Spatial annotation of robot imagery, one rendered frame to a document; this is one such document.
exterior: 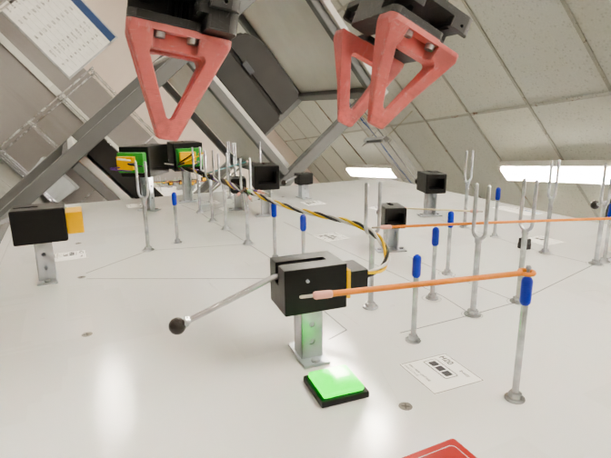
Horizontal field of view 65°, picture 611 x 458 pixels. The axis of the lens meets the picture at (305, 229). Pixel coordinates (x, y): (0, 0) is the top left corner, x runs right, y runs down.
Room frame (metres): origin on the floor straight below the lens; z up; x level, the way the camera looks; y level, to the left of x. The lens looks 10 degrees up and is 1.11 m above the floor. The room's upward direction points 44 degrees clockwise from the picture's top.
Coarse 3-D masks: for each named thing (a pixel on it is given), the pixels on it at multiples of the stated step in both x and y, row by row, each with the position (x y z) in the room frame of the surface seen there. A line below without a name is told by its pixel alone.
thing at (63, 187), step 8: (40, 160) 6.74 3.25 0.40; (64, 176) 6.84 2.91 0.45; (56, 184) 6.87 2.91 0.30; (64, 184) 6.89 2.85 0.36; (72, 184) 6.90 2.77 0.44; (48, 192) 6.89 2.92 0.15; (56, 192) 6.91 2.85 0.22; (64, 192) 6.92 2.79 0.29; (72, 192) 7.19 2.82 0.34; (56, 200) 6.94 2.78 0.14
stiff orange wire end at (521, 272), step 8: (504, 272) 0.32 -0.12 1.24; (512, 272) 0.32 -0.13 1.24; (520, 272) 0.32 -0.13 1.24; (432, 280) 0.31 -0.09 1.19; (440, 280) 0.31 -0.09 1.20; (448, 280) 0.31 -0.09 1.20; (456, 280) 0.31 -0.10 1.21; (464, 280) 0.31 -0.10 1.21; (472, 280) 0.32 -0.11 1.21; (480, 280) 0.32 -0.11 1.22; (352, 288) 0.31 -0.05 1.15; (360, 288) 0.31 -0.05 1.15; (368, 288) 0.31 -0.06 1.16; (376, 288) 0.31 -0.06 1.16; (384, 288) 0.31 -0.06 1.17; (392, 288) 0.31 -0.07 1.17; (400, 288) 0.31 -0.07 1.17; (304, 296) 0.30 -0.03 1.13; (312, 296) 0.30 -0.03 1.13; (320, 296) 0.30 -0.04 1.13; (328, 296) 0.30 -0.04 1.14
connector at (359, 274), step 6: (348, 264) 0.43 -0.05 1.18; (354, 264) 0.43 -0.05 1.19; (360, 264) 0.43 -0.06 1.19; (354, 270) 0.41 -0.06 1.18; (360, 270) 0.41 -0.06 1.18; (366, 270) 0.41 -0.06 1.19; (354, 276) 0.41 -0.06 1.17; (360, 276) 0.41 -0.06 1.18; (366, 276) 0.41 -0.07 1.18; (354, 282) 0.41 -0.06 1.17; (360, 282) 0.41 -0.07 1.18; (366, 282) 0.42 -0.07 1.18
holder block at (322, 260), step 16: (288, 256) 0.42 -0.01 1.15; (304, 256) 0.42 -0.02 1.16; (320, 256) 0.42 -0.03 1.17; (272, 272) 0.42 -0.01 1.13; (288, 272) 0.39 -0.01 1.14; (304, 272) 0.39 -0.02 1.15; (320, 272) 0.40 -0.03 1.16; (336, 272) 0.40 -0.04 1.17; (272, 288) 0.43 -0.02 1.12; (288, 288) 0.39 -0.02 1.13; (304, 288) 0.40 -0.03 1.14; (320, 288) 0.40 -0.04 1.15; (336, 288) 0.40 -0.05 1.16; (288, 304) 0.40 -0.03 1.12; (304, 304) 0.40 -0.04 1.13; (320, 304) 0.41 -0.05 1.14; (336, 304) 0.41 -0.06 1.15
